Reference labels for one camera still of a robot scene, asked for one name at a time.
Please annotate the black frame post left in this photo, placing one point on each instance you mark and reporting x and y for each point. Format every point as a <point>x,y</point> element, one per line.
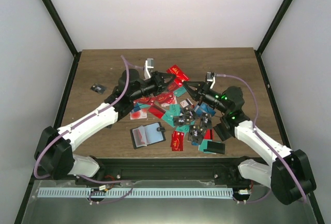
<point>60,26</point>

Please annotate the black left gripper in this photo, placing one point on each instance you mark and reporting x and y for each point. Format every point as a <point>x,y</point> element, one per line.
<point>159,82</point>

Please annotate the black box on cards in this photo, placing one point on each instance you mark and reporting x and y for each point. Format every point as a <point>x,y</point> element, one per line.
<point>215,147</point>

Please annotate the black frame post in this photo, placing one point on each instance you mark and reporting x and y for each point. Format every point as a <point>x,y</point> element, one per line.
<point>273,26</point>
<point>60,26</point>

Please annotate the black frame post right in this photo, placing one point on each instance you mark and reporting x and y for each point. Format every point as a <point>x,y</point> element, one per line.
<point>273,26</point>

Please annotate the teal card right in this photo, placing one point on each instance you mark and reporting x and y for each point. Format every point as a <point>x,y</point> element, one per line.
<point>180,91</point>

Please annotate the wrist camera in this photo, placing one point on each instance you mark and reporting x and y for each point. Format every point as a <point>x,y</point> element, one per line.
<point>148,68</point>
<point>210,79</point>

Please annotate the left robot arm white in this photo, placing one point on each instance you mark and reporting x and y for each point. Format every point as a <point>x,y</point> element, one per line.
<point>54,154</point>

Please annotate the red vip card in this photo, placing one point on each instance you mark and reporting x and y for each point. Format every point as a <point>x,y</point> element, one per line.
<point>140,137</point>
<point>177,141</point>
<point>180,75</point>

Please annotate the light blue slotted cable duct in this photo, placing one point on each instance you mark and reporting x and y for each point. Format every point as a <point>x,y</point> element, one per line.
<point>149,193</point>

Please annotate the white card red circle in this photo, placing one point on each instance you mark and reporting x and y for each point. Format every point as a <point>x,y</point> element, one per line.
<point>138,115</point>

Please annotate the black front rail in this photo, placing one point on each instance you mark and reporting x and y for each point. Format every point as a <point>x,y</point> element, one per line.
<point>221,171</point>

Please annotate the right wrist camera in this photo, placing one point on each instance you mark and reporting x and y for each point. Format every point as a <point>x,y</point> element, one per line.
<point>210,79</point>

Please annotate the red VIP card bottom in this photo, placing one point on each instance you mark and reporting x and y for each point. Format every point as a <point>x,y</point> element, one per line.
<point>177,141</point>

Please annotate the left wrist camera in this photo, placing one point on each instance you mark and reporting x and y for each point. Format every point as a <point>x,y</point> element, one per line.
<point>148,68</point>

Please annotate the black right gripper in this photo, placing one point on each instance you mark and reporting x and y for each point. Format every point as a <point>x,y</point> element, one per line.
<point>196,94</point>

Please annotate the black VIP card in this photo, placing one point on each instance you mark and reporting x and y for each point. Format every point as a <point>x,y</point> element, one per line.
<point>98,88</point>

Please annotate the black leather card holder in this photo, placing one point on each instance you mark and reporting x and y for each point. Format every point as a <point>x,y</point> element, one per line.
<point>155,133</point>

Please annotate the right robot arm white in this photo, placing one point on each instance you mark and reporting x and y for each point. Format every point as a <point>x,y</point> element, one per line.
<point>287,173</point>

